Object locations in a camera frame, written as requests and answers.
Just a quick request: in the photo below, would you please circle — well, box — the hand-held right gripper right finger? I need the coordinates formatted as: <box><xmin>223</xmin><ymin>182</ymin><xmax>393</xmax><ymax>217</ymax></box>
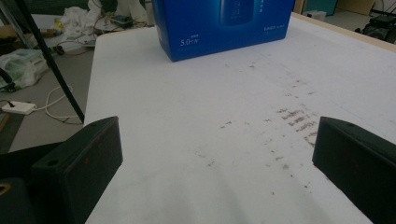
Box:
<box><xmin>311</xmin><ymin>116</ymin><xmax>396</xmax><ymax>224</ymax></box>

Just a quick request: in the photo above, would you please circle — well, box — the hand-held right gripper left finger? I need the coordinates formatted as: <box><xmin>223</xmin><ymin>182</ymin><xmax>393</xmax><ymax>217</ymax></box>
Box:
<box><xmin>30</xmin><ymin>116</ymin><xmax>124</xmax><ymax>224</ymax></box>

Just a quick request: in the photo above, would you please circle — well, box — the white plastic bag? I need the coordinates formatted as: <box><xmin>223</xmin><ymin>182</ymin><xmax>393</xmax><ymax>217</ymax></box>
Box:
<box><xmin>0</xmin><ymin>48</ymin><xmax>50</xmax><ymax>91</ymax></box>

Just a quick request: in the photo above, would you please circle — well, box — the blue cardboard box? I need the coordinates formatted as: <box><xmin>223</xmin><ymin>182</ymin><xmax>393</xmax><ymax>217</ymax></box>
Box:
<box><xmin>151</xmin><ymin>0</ymin><xmax>296</xmax><ymax>63</ymax></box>

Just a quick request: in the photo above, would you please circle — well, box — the teal cabinet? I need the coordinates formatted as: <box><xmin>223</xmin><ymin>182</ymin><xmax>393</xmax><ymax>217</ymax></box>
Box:
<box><xmin>303</xmin><ymin>0</ymin><xmax>339</xmax><ymax>17</ymax></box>

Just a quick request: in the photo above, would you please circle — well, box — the white cloth pile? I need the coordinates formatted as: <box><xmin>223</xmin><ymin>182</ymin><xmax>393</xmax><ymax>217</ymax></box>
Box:
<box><xmin>59</xmin><ymin>0</ymin><xmax>105</xmax><ymax>31</ymax></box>

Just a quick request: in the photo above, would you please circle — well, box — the white power cable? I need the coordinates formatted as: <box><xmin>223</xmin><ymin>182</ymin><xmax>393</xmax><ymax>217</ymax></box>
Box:
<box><xmin>33</xmin><ymin>85</ymin><xmax>82</xmax><ymax>121</ymax></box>

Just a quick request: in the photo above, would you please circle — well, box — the white table sheet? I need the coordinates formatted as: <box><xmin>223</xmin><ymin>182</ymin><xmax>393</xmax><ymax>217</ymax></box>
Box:
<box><xmin>84</xmin><ymin>13</ymin><xmax>396</xmax><ymax>224</ymax></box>

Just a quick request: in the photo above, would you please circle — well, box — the black equipment with cables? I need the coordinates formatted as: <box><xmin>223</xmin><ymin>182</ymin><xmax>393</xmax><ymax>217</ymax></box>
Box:
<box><xmin>354</xmin><ymin>13</ymin><xmax>396</xmax><ymax>45</ymax></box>

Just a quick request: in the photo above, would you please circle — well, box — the white power strip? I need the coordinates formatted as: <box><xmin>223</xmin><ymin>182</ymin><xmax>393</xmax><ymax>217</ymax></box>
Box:
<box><xmin>1</xmin><ymin>100</ymin><xmax>37</xmax><ymax>116</ymax></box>

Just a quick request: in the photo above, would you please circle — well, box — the black metal frame post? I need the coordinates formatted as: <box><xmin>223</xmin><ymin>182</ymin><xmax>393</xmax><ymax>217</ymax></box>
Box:
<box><xmin>13</xmin><ymin>0</ymin><xmax>86</xmax><ymax>124</ymax></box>

